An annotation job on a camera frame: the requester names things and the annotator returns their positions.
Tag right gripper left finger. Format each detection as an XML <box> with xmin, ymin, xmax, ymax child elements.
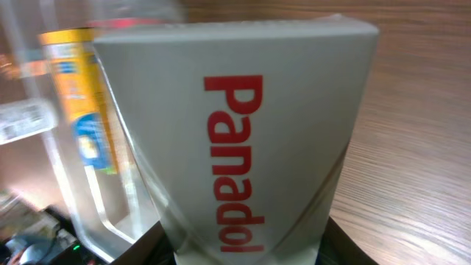
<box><xmin>110</xmin><ymin>222</ymin><xmax>177</xmax><ymax>265</ymax></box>

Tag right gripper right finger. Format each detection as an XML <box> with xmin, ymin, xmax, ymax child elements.
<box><xmin>316</xmin><ymin>217</ymin><xmax>378</xmax><ymax>265</ymax></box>

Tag white Panadol box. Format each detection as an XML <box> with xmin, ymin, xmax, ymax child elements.
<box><xmin>93</xmin><ymin>15</ymin><xmax>379</xmax><ymax>265</ymax></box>

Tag yellow Woods medicine box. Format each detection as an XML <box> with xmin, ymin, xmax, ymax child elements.
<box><xmin>39</xmin><ymin>28</ymin><xmax>118</xmax><ymax>174</ymax></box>

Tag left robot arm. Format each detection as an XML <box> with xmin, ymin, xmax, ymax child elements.
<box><xmin>1</xmin><ymin>191</ymin><xmax>106</xmax><ymax>265</ymax></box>

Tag clear plastic container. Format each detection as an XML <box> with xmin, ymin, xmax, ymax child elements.
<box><xmin>0</xmin><ymin>0</ymin><xmax>185</xmax><ymax>264</ymax></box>

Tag white spray bottle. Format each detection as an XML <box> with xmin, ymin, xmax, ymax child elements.
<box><xmin>1</xmin><ymin>98</ymin><xmax>58</xmax><ymax>145</ymax></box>

